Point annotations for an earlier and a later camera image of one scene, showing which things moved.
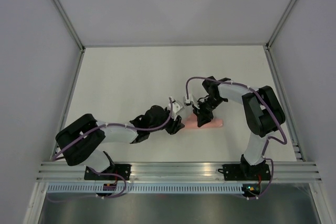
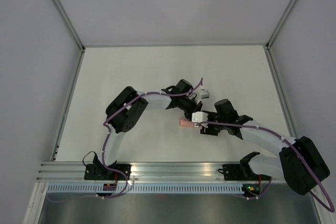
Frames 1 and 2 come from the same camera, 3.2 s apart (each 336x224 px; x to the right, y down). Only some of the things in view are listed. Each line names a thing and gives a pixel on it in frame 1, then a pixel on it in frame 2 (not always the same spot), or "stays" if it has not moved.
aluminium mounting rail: [299, 171] stays
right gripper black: [203, 117] → [209, 131]
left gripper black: [175, 125] → [195, 107]
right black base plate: [246, 172] stays
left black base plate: [123, 170] stays
